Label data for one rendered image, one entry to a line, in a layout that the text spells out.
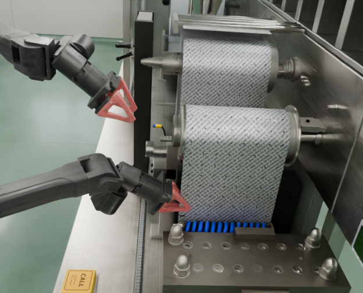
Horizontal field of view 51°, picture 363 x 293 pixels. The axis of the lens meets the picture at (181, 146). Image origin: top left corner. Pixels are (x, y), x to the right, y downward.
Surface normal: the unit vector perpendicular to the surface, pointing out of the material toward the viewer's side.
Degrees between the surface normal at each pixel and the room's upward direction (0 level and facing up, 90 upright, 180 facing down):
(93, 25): 90
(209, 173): 90
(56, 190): 99
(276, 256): 0
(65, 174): 12
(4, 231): 0
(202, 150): 90
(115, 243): 0
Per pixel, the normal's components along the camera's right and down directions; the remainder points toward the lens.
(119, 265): 0.07, -0.87
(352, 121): -1.00, -0.04
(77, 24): 0.04, 0.50
